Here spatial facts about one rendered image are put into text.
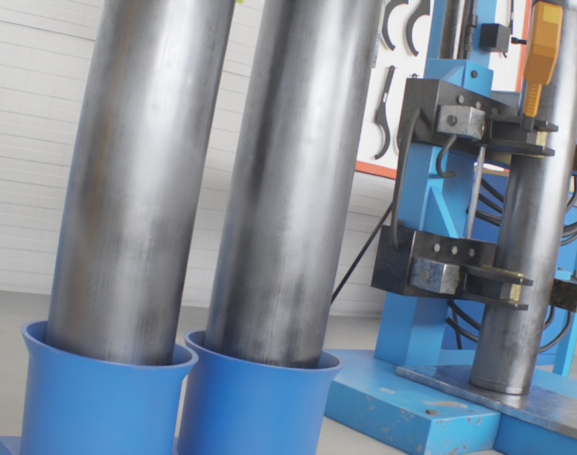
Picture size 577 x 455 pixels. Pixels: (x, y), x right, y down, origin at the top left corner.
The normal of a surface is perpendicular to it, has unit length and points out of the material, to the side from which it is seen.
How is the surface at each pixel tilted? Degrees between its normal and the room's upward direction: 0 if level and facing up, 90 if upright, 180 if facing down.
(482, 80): 90
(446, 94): 90
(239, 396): 90
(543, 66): 142
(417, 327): 90
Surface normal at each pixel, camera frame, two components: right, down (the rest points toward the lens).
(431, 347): 0.60, 0.15
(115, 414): 0.32, 0.11
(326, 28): 0.11, 0.07
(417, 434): -0.78, -0.11
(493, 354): -0.62, -0.07
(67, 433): -0.19, 0.02
